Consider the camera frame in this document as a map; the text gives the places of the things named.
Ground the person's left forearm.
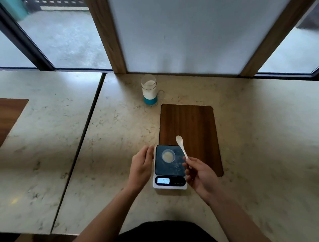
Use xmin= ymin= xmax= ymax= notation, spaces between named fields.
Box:
xmin=72 ymin=187 xmax=141 ymax=242

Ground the glass jar with blue base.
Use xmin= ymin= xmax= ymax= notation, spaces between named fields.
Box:
xmin=140 ymin=74 xmax=158 ymax=105

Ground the person's left hand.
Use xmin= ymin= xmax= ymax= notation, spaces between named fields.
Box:
xmin=126 ymin=145 xmax=155 ymax=193

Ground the person's right forearm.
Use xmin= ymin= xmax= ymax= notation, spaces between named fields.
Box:
xmin=208 ymin=189 xmax=272 ymax=242

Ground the white digital kitchen scale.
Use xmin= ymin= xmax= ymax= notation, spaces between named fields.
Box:
xmin=153 ymin=144 xmax=188 ymax=190

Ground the wooden pillar trim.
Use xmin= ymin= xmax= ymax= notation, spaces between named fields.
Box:
xmin=84 ymin=0 xmax=128 ymax=74
xmin=239 ymin=0 xmax=316 ymax=78

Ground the person's right hand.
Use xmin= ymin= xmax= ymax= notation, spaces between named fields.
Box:
xmin=182 ymin=156 xmax=223 ymax=206

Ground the black window frame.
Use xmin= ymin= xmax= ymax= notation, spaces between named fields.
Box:
xmin=0 ymin=4 xmax=114 ymax=73
xmin=254 ymin=66 xmax=319 ymax=81

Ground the white plastic spoon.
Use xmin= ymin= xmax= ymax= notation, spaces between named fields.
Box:
xmin=175 ymin=135 xmax=192 ymax=169

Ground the teal outdoor container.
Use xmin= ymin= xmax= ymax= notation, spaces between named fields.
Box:
xmin=0 ymin=0 xmax=28 ymax=20

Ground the dark wooden inlay board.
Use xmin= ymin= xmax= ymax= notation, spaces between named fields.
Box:
xmin=0 ymin=98 xmax=29 ymax=148
xmin=159 ymin=104 xmax=224 ymax=178

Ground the person's black clothing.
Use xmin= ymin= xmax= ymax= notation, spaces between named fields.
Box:
xmin=117 ymin=220 xmax=217 ymax=242

